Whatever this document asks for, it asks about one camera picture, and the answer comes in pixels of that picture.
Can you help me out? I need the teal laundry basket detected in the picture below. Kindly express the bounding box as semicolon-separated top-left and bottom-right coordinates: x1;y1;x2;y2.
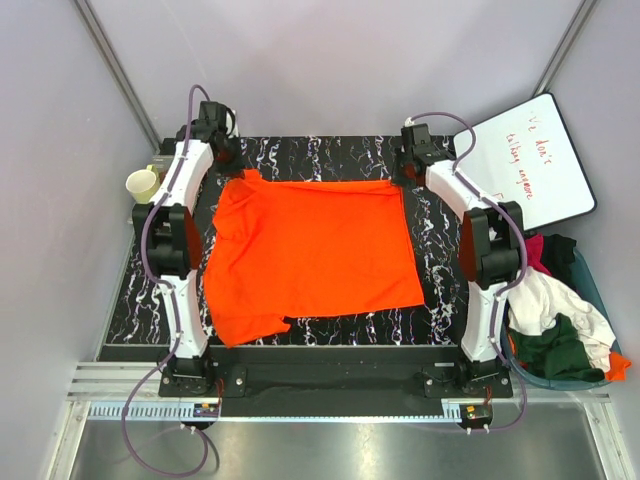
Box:
502;253;624;391

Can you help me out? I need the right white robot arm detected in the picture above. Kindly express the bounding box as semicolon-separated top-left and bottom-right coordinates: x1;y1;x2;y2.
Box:
392;139;526;397

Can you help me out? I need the white t shirt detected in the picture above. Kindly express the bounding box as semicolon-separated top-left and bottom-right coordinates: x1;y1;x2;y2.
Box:
507;267;616;373

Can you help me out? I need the black t shirt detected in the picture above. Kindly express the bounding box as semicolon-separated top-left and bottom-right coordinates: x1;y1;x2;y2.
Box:
541;234;577;284

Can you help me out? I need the white whiteboard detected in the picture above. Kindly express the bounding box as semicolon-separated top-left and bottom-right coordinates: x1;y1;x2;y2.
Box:
454;93;597;230

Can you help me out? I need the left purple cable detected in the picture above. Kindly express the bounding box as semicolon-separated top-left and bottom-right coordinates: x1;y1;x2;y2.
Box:
121;84;219;473

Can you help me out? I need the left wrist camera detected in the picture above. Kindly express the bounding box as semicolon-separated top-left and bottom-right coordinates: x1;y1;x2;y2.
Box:
196;100;239;138

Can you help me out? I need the grey booklet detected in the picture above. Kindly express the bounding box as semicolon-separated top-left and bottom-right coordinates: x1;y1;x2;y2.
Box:
148;155;174;176

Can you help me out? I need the cream yellow mug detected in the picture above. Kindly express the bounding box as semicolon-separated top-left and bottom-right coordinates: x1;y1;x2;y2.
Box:
125;164;166;204

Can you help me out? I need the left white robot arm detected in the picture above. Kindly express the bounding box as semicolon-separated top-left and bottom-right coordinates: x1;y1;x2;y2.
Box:
132;126;243;397

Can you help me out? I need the orange t shirt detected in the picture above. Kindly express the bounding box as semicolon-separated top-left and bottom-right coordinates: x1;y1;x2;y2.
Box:
605;351;632;382
203;169;424;348

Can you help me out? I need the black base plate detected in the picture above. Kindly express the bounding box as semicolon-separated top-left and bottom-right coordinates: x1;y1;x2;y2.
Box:
159;346;513;419

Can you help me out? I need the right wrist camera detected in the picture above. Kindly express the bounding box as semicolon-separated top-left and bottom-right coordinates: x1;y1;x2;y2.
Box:
401;123;434;152

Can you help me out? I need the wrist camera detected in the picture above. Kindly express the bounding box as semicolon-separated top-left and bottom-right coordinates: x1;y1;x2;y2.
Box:
196;100;239;138
401;123;434;152

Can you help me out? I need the magenta t shirt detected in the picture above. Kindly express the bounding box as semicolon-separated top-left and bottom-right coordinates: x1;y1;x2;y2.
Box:
525;234;551;276

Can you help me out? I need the dark green t shirt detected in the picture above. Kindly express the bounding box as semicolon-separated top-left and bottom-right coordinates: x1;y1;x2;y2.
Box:
509;314;605;383

